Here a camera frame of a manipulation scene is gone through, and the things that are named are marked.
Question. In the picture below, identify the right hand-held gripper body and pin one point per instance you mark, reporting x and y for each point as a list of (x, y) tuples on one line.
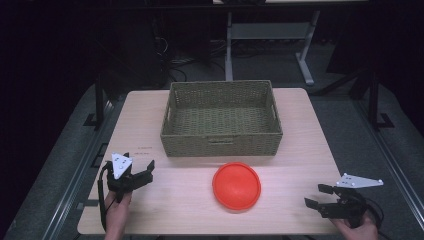
[(346, 208)]

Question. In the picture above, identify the aluminium rail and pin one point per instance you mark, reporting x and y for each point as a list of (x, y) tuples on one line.
[(391, 156), (78, 173)]

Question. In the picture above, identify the red round plastic lid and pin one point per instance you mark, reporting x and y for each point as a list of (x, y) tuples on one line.
[(236, 186)]

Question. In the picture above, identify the person's right hand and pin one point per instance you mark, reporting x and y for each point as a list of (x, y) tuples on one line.
[(358, 230)]

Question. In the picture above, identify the person's left hand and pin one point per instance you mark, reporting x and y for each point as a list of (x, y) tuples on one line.
[(118, 210)]

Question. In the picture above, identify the black metal stand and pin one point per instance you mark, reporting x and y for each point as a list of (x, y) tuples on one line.
[(375, 103), (99, 103)]

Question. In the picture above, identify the grey metal table frame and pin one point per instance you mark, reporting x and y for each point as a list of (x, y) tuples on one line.
[(270, 31)]

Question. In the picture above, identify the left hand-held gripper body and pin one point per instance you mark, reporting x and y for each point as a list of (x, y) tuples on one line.
[(120, 181)]

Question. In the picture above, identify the green woven basket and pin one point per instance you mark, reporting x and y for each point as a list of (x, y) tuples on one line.
[(220, 123)]

